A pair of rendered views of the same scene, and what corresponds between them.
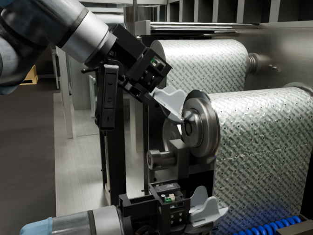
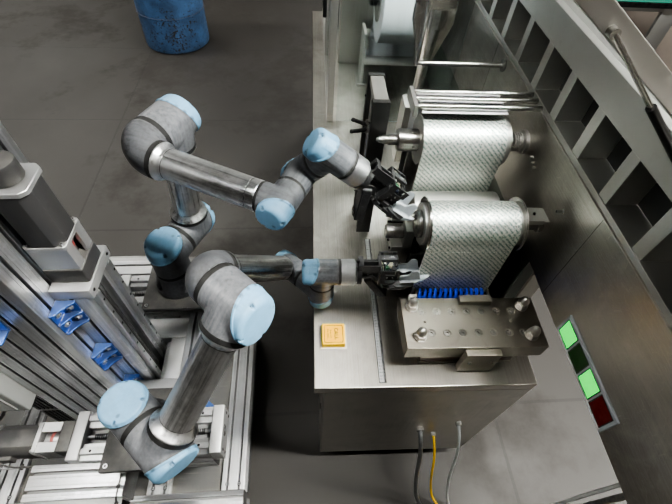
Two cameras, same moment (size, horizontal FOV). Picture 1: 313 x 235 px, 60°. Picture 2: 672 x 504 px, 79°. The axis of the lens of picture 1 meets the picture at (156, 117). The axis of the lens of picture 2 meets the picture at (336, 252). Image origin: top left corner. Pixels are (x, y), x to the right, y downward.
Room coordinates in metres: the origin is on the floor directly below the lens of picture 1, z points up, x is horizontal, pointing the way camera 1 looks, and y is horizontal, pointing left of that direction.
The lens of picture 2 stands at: (-0.28, -0.05, 2.06)
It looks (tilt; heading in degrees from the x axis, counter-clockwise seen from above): 52 degrees down; 15
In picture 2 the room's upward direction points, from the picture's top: 4 degrees clockwise
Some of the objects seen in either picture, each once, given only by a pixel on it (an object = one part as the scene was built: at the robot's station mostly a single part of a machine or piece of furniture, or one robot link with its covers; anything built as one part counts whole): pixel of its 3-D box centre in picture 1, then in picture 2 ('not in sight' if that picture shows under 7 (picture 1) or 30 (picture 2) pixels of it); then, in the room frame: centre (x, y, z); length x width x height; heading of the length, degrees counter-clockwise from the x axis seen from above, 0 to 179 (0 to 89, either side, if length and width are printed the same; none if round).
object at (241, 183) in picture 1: (261, 192); (458, 271); (0.49, -0.22, 1.11); 0.23 x 0.01 x 0.18; 110
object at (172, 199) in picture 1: (153, 215); (377, 270); (0.41, 0.00, 1.12); 0.12 x 0.08 x 0.09; 110
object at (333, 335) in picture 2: not in sight; (333, 335); (0.27, 0.08, 0.91); 0.07 x 0.07 x 0.02; 20
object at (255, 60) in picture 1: (243, 65); (512, 141); (0.84, -0.27, 1.33); 0.07 x 0.07 x 0.07; 20
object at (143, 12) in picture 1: (139, 15); (434, 10); (1.22, 0.07, 1.50); 0.14 x 0.14 x 0.06
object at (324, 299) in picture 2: not in sight; (317, 287); (0.36, 0.17, 1.01); 0.11 x 0.08 x 0.11; 67
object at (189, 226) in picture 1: (189, 227); (397, 281); (0.41, -0.06, 1.09); 0.09 x 0.05 x 0.02; 109
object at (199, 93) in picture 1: (198, 127); (424, 223); (0.51, -0.08, 1.25); 0.15 x 0.01 x 0.15; 20
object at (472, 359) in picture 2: not in sight; (478, 361); (0.31, -0.34, 0.96); 0.10 x 0.03 x 0.11; 110
